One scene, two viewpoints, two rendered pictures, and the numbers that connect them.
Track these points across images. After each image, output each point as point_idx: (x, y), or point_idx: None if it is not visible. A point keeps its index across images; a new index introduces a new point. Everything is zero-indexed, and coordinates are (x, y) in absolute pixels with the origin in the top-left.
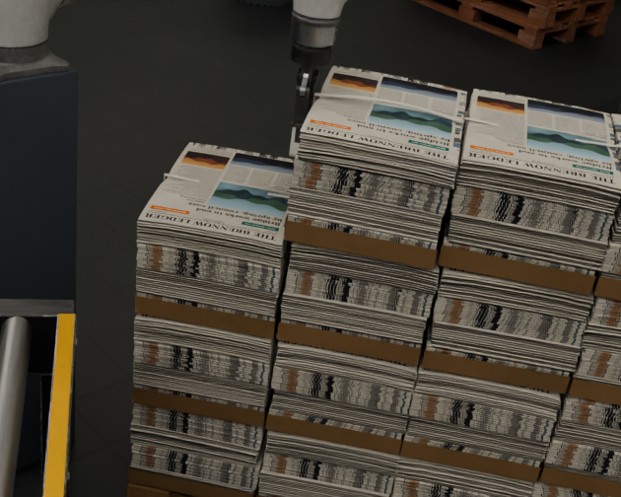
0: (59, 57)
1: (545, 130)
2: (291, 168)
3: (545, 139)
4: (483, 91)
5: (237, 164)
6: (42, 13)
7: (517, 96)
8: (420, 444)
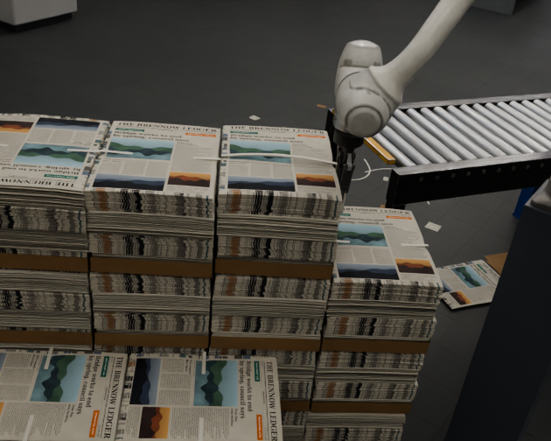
0: (545, 203)
1: (155, 157)
2: (347, 270)
3: (157, 150)
4: (204, 195)
5: (389, 266)
6: None
7: (171, 193)
8: None
